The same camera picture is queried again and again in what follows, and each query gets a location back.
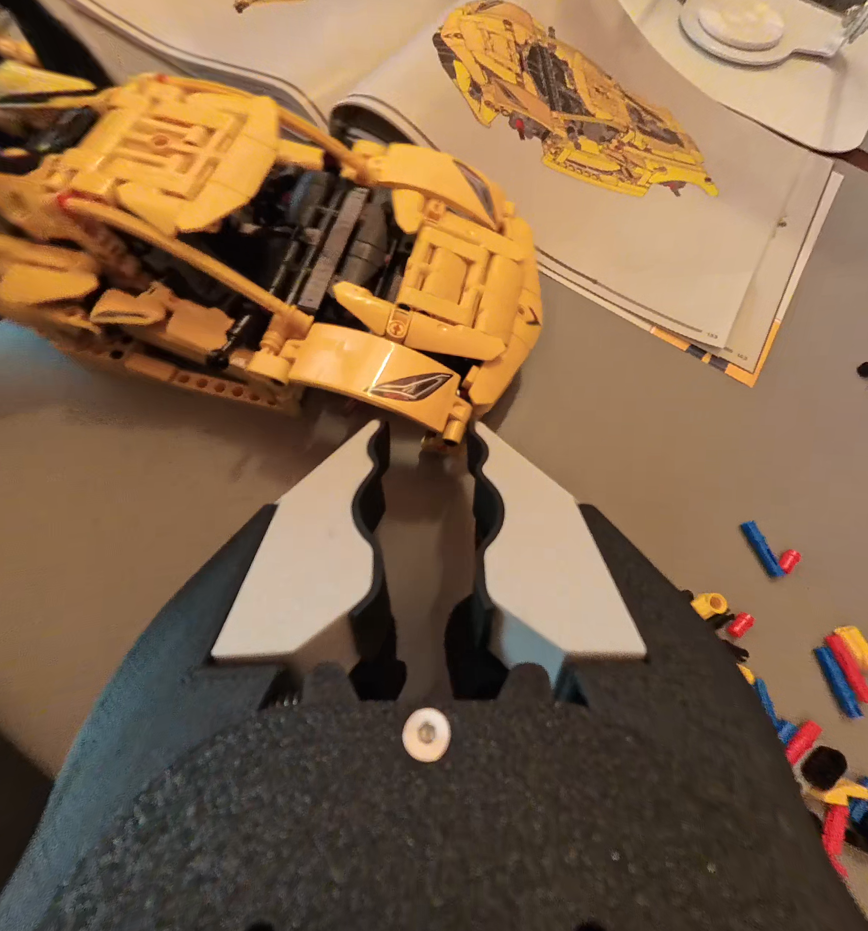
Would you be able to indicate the pile of coloured brick pins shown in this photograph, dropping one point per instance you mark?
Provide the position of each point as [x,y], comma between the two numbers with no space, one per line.
[841,669]

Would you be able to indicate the grey desk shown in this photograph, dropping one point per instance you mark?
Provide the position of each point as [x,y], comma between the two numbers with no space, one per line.
[114,509]

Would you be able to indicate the instruction booklet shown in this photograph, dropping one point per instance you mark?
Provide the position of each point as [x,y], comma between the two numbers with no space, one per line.
[659,254]

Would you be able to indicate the yellow toy brick car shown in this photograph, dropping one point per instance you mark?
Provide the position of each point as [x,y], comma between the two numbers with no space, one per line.
[187,145]

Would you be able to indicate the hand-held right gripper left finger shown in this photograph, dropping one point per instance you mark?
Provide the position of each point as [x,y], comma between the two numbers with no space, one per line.
[296,574]

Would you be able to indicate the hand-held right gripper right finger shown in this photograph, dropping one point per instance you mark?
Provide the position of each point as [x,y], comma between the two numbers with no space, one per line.
[557,574]

